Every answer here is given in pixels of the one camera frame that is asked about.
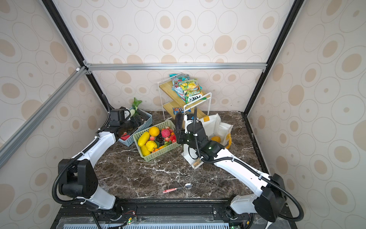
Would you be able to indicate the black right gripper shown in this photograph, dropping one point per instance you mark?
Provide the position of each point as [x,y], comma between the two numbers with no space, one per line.
[180,136]

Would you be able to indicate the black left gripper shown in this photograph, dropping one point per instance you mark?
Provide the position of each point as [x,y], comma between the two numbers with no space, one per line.
[136,127]

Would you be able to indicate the dark purple eggplant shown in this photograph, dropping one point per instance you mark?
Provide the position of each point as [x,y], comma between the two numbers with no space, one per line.
[179,118]

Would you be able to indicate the white grocery bag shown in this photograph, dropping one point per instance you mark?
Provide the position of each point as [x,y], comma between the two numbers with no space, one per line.
[213,127]

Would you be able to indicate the orange potato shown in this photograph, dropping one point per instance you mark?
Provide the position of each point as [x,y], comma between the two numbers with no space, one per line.
[216,139]

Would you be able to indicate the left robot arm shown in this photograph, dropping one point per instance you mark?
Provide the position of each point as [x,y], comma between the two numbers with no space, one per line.
[77,181]

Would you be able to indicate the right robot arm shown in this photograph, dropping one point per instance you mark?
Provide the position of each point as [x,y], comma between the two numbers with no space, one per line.
[269,192]

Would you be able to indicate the green yellow candy bag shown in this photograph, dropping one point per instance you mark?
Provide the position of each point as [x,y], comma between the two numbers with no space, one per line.
[192,90]

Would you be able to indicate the colourful candy bag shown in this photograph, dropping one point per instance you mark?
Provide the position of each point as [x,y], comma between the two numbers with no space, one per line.
[176,79]

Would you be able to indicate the red bell pepper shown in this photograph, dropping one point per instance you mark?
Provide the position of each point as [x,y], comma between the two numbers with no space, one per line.
[125,137]

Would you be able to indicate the blue plastic basket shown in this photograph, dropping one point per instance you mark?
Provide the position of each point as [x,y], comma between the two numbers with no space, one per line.
[140,126]

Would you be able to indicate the green plastic basket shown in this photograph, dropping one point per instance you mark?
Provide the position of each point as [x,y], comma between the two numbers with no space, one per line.
[170,143]

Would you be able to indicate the pink dragon fruit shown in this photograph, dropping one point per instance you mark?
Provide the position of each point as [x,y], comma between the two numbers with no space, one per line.
[165,133]

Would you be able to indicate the blue snack packet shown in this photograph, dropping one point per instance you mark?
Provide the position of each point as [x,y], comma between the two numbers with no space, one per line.
[178,110]

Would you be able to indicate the dark grapes bunch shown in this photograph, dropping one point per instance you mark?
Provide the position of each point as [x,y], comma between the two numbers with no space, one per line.
[159,140]

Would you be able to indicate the orange fruit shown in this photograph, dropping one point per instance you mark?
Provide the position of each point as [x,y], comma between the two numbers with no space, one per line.
[154,131]

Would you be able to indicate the yellow lemon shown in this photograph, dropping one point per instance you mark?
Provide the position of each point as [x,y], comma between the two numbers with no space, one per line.
[151,145]

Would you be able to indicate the white wooden shelf rack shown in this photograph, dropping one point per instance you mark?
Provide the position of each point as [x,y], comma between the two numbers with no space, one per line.
[182,94]

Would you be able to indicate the pink handled spoon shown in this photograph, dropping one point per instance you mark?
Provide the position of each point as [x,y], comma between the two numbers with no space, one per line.
[187,186]

